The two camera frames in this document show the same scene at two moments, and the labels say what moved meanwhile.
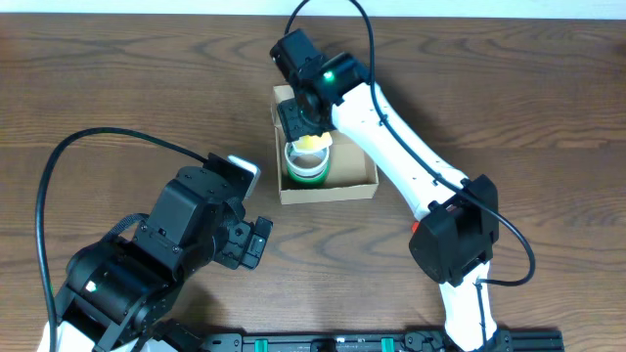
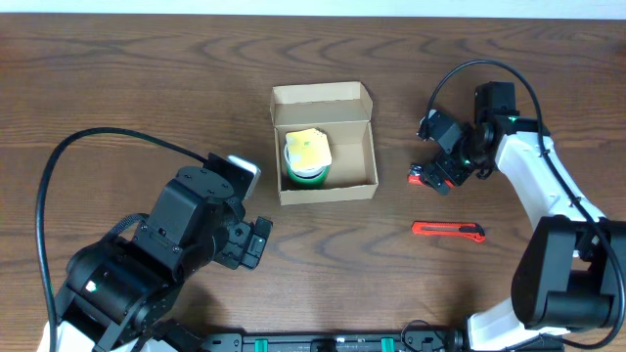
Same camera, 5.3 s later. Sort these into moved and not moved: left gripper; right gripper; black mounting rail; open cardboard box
Moved: right gripper
Not moved: left gripper; open cardboard box; black mounting rail
